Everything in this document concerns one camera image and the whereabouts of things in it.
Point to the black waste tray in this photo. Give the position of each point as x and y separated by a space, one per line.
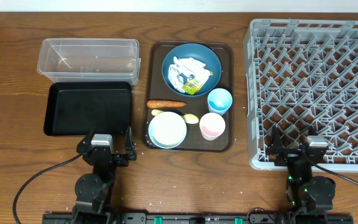
76 108

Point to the dark brown serving tray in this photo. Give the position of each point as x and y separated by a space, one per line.
158 90

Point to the white tissue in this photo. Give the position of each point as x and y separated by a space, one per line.
183 70

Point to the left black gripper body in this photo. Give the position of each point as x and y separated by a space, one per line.
120 163

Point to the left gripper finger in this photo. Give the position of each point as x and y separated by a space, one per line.
129 145
85 143

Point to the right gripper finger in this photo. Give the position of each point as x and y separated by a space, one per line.
275 146
312 132

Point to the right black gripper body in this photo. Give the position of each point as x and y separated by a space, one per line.
288 157

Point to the light blue bowl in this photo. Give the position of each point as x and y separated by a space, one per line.
151 133

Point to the dark blue plate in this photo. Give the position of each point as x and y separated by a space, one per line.
199 52

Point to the light blue cup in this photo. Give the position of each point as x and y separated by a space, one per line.
219 101

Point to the pink cup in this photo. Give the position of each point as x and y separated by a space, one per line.
212 125

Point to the grey dishwasher rack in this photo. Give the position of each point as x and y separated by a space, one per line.
301 74

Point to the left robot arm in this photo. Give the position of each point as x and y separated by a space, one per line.
93 191

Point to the clear plastic bin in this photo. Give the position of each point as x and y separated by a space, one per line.
90 60

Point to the pile of rice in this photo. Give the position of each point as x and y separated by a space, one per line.
168 129

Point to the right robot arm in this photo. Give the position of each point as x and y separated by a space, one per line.
311 196

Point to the orange carrot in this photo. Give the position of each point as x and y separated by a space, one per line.
154 104

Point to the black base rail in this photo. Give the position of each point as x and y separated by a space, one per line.
141 218

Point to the yellow plastic spoon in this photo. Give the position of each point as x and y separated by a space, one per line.
188 118

